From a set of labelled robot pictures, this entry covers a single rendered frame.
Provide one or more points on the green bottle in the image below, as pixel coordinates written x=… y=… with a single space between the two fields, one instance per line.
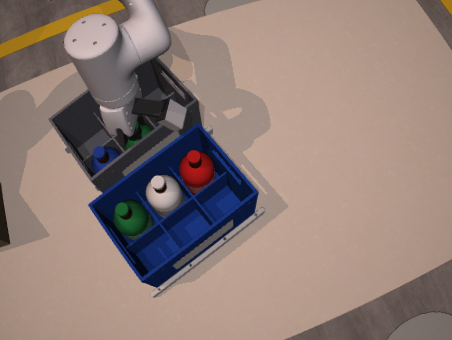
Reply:
x=134 y=221
x=144 y=130

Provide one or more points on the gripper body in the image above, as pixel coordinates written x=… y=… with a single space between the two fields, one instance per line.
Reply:
x=121 y=117

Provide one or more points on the red bottle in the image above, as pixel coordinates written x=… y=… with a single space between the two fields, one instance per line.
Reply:
x=196 y=170

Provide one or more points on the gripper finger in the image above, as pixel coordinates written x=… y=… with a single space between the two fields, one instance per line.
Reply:
x=123 y=139
x=140 y=120

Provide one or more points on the blue plastic bottle crate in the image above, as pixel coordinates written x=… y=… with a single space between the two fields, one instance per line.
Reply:
x=227 y=202

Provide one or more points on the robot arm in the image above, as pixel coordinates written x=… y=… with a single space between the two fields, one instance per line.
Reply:
x=106 y=57

